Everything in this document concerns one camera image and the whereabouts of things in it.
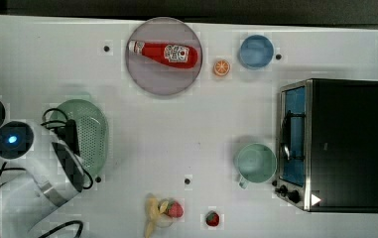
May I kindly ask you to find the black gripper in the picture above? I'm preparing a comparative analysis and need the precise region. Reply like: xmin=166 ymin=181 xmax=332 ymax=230
xmin=55 ymin=120 xmax=79 ymax=155

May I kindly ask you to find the green plastic strainer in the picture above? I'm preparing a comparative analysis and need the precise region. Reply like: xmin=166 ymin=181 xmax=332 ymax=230
xmin=50 ymin=99 xmax=108 ymax=177

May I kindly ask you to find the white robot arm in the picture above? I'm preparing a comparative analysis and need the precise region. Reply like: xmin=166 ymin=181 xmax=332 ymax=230
xmin=0 ymin=121 xmax=84 ymax=238

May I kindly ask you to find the grey round plate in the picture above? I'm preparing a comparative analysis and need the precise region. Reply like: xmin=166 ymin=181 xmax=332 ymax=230
xmin=124 ymin=17 xmax=202 ymax=96

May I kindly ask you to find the banana toy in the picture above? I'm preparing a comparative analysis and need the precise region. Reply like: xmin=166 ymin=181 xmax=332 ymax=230
xmin=144 ymin=195 xmax=169 ymax=238

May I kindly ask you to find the red ketchup bottle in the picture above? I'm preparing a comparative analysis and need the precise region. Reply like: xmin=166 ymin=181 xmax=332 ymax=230
xmin=128 ymin=41 xmax=199 ymax=69

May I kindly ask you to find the orange slice toy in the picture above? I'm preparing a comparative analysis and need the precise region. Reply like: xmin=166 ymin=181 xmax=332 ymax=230
xmin=213 ymin=59 xmax=230 ymax=76

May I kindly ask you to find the small red strawberry toy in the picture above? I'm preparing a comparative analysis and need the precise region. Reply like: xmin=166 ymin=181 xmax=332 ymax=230
xmin=205 ymin=211 xmax=220 ymax=227

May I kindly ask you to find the green mug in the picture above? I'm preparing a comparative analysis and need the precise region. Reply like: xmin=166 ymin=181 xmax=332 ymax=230
xmin=234 ymin=143 xmax=277 ymax=189

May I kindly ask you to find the blue bowl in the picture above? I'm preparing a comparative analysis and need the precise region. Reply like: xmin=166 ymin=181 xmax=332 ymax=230
xmin=239 ymin=35 xmax=274 ymax=69

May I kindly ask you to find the black toaster oven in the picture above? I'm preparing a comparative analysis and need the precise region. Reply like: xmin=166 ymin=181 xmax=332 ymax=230
xmin=273 ymin=78 xmax=378 ymax=213

